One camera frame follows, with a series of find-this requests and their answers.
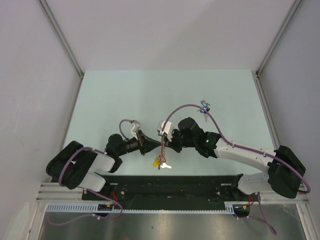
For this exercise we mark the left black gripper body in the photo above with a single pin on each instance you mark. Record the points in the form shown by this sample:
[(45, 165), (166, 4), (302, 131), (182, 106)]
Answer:
[(141, 142)]

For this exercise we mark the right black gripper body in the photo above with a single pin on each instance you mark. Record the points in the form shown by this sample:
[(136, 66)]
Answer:
[(178, 139)]

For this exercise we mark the red handled key organizer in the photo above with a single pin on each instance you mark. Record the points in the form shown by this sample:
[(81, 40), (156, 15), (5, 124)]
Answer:
[(162, 158)]

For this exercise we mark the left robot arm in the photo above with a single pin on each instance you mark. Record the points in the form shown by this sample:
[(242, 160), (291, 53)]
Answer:
[(78, 166)]

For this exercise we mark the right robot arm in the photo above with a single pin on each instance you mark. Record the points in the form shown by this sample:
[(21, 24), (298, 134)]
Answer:
[(280, 169)]

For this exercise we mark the blue tagged key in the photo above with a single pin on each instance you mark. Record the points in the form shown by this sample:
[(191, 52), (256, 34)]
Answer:
[(205, 109)]

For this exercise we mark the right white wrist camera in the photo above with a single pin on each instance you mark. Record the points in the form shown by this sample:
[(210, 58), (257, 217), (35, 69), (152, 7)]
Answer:
[(165, 130)]

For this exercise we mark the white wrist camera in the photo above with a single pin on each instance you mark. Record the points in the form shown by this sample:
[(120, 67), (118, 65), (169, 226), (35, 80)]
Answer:
[(165, 130), (135, 127)]

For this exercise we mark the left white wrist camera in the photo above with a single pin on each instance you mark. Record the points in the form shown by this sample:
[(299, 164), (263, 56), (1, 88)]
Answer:
[(135, 127)]

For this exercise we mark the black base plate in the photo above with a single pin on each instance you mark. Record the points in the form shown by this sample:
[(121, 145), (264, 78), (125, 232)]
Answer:
[(173, 192)]

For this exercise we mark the white slotted cable duct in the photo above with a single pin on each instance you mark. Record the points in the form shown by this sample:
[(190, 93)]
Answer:
[(104, 208)]

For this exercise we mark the left aluminium frame post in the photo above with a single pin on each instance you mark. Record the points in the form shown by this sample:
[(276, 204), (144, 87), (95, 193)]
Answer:
[(57, 30)]

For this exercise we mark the aluminium frame post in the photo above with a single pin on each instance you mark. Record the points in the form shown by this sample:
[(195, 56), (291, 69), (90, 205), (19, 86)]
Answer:
[(294, 8), (57, 30)]

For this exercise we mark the right aluminium frame post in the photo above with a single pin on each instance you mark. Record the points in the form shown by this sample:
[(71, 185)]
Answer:
[(294, 8)]

